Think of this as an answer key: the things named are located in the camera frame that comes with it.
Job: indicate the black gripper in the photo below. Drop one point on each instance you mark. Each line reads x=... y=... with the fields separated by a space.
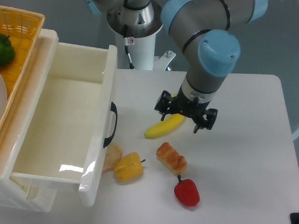
x=202 y=117

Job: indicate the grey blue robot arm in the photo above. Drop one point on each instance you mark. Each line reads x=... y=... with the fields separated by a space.
x=201 y=33

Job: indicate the square toasted bread loaf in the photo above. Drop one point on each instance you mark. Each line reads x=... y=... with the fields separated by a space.
x=171 y=158

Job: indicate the round bread roll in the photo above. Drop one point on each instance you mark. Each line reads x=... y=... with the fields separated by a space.
x=112 y=156

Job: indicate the yellow banana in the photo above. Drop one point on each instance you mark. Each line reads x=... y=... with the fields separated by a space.
x=164 y=127

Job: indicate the yellow bell pepper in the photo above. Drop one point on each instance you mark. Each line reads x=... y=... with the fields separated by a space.
x=128 y=168

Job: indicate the red bell pepper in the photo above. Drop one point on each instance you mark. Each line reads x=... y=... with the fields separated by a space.
x=186 y=192

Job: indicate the white plastic drawer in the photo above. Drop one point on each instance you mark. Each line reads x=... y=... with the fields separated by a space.
x=63 y=146

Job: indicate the white plastic drawer cabinet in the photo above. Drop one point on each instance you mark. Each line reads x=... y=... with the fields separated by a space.
x=15 y=126

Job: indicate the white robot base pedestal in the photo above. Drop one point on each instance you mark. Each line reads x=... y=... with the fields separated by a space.
x=135 y=33

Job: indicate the black drawer handle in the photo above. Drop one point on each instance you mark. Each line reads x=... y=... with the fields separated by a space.
x=113 y=120

